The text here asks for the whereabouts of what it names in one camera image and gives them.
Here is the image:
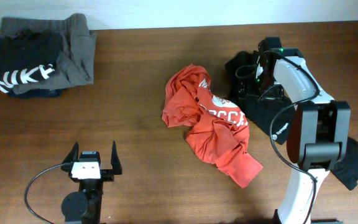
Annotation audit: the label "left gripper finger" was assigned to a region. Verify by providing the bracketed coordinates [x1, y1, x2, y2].
[111, 141, 122, 175]
[63, 142, 79, 164]

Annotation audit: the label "black t-shirt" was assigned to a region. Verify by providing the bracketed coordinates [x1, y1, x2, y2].
[225, 51, 358, 190]

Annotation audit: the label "orange red t-shirt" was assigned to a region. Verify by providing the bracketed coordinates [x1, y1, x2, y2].
[162, 64, 263, 188]

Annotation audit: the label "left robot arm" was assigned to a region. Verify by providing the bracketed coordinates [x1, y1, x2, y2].
[61, 142, 122, 224]

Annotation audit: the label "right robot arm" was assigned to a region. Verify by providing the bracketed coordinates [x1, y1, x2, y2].
[234, 45, 351, 223]

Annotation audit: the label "dark navy folded garment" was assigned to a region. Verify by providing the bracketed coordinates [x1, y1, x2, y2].
[7, 88, 67, 99]

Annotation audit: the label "grey folded pants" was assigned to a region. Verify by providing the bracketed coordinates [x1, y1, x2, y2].
[0, 13, 97, 95]

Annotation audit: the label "black folded shirt white letters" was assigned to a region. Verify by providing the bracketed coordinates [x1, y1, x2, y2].
[0, 29, 63, 93]

